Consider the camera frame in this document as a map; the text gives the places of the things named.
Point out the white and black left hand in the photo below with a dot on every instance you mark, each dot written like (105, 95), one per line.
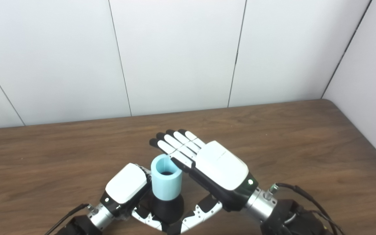
(126, 184)

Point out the white and black right hand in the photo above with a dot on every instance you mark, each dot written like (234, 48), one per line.
(220, 166)

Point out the black funnel-shaped nozzle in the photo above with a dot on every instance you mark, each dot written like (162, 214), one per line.
(168, 209)

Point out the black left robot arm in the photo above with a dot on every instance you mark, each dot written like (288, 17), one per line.
(98, 217)

